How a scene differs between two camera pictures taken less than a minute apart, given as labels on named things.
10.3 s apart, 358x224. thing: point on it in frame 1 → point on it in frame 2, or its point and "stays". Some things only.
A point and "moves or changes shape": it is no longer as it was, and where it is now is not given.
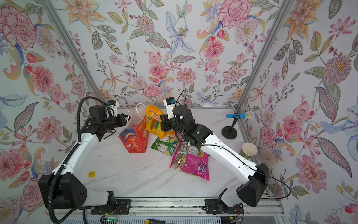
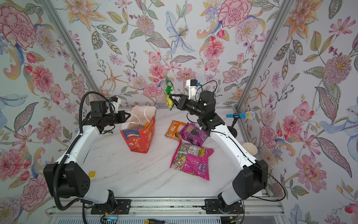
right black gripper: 168,122 → 185,104
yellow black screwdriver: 154,221 stays
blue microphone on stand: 230,132 stays
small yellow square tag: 91,174 stays
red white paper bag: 135,137 moves or changes shape
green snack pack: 166,144 → 169,87
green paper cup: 248,150 stays
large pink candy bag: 190,159 stays
